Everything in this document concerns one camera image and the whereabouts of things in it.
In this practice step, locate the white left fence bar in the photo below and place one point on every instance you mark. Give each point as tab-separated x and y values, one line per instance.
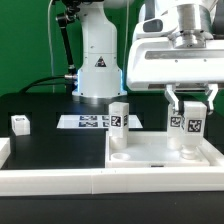
5	150

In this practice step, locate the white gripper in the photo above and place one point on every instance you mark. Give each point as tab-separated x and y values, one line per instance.
154	63

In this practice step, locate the white marker base plate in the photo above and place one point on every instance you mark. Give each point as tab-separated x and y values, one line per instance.
92	122

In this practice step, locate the white right fence bar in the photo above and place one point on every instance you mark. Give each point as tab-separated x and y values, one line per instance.
213	155

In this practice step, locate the white square table top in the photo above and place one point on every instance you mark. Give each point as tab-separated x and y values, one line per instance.
148	149

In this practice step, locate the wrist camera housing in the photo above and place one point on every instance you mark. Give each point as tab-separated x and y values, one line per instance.
154	28

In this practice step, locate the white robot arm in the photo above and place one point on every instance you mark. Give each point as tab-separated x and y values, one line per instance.
99	76

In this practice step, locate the white fence bar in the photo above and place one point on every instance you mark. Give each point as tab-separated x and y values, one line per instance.
5	150
213	155
103	181

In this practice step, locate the white front fence bar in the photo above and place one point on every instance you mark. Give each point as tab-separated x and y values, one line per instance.
103	181

